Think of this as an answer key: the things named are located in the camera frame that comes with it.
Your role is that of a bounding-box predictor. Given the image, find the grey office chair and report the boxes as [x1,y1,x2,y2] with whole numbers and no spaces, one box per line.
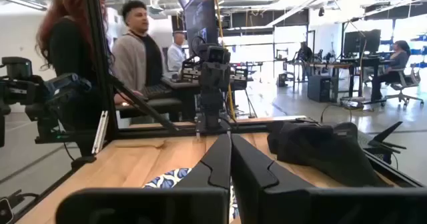
[385,67,425,107]

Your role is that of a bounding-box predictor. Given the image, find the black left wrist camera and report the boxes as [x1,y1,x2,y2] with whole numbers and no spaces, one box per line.
[205,45,232,65]

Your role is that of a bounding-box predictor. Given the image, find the black computer monitor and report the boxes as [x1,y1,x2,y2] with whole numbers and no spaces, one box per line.
[183,0,220,47]
[343,29,382,55]

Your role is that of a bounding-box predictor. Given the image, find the black cloth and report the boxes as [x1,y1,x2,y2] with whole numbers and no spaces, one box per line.
[266,121,390,188]

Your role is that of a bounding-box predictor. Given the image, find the black computer tower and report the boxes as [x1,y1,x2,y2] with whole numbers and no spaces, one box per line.
[306,74,334,103]

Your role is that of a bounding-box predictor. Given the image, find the black keyboard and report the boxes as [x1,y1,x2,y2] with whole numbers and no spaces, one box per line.
[141,83,173,100]

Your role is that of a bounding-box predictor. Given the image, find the black standing desk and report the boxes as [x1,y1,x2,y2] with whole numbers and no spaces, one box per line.
[340,57,396,107]

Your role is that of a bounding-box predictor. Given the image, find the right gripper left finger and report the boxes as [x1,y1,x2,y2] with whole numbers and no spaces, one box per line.
[55,133,232,224]

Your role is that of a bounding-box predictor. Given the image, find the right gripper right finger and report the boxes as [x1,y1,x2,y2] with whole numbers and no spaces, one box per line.
[232,133,427,224]

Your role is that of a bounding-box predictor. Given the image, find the black computer box with antennas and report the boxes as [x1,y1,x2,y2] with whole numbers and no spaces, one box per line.
[363,121,408,165]

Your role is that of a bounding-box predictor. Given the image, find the blue patterned white plate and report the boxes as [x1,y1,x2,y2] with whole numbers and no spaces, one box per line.
[143,167,240,220]

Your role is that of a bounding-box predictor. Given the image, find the person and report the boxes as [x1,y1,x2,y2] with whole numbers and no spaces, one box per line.
[111,0,164,105]
[371,39,412,102]
[35,0,116,157]
[166,30,187,74]
[296,41,314,81]

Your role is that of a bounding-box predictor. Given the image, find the dark desk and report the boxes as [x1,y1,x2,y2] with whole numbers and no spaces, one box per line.
[115,77,201,121]

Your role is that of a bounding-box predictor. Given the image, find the yellow cable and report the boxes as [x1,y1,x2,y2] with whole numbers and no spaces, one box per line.
[213,0,236,121]

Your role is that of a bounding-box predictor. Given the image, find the white metal bracket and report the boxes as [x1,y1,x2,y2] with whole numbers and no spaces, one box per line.
[91,110,109,155]

